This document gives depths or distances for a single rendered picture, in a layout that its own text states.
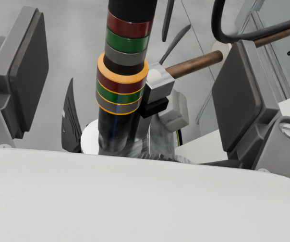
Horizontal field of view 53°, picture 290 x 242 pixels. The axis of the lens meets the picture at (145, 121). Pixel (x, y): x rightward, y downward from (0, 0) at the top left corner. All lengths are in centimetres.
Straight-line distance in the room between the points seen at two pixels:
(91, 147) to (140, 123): 6
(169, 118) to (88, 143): 50
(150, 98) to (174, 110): 51
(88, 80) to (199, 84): 99
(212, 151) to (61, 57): 212
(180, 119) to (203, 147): 10
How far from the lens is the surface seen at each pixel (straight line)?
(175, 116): 81
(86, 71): 257
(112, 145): 31
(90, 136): 34
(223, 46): 34
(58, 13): 326
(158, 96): 29
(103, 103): 26
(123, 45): 22
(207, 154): 75
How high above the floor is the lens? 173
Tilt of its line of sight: 50 degrees down
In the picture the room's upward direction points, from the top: 15 degrees clockwise
